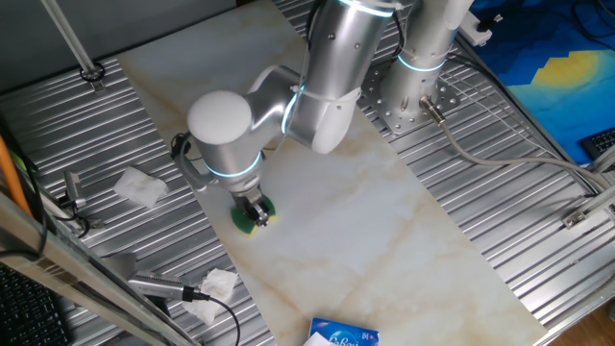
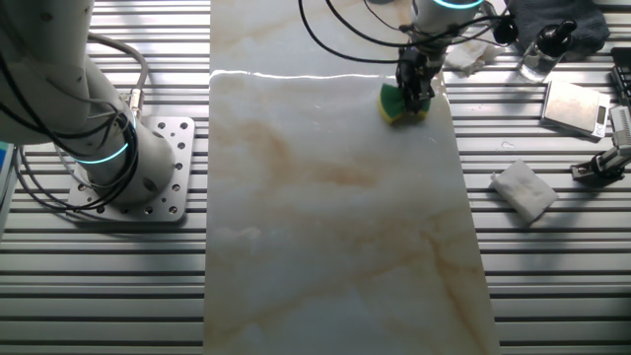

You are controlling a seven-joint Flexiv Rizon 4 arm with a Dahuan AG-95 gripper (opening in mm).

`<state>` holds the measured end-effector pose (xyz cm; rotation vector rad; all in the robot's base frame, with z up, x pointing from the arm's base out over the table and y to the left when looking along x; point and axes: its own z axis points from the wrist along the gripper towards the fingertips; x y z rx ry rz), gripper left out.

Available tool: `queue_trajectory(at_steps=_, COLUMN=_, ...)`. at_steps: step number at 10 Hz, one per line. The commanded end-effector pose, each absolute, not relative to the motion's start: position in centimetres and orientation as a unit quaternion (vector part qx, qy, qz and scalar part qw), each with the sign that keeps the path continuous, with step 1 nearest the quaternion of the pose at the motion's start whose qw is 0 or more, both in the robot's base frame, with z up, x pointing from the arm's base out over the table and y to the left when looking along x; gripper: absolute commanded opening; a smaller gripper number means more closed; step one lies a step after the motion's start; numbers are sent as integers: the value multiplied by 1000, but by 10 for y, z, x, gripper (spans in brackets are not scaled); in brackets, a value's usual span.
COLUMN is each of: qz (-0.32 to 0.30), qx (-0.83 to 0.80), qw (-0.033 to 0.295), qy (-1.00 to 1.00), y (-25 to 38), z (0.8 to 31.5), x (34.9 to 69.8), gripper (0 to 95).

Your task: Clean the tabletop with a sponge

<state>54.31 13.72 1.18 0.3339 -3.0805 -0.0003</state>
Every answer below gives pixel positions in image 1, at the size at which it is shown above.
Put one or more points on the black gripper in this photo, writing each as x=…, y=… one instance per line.
x=247, y=199

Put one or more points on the green and yellow sponge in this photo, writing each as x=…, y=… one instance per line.
x=240, y=221

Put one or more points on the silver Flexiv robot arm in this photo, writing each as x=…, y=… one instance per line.
x=230, y=139

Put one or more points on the crumpled white tissue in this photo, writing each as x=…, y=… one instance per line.
x=216, y=286

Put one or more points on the marble pattern tile slab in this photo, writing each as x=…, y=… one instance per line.
x=360, y=240

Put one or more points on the folded white gauze pad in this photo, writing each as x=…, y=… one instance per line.
x=140, y=187

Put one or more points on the white tissue sheet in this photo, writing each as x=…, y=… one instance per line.
x=317, y=340

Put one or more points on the blue tissue pack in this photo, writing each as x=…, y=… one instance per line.
x=346, y=334

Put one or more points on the black metal clamp tool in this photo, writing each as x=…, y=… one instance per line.
x=73, y=187

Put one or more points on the orange pole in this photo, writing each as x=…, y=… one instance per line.
x=9, y=175

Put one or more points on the aluminium pole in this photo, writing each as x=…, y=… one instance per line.
x=71, y=37

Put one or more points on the white power strip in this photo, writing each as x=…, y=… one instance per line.
x=473, y=29

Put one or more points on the blue and yellow mat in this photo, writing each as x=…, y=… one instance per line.
x=552, y=96

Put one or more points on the small black keyboard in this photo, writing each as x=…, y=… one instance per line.
x=600, y=141

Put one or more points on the gray wrist camera with bracket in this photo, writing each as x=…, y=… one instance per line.
x=192, y=175

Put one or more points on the silver finned camera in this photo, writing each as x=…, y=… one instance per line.
x=154, y=287

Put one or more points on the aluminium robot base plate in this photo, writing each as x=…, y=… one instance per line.
x=396, y=124

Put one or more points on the aluminium frame bar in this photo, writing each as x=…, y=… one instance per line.
x=48, y=250

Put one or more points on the aluminium profile with bracket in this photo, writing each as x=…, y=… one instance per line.
x=574, y=219

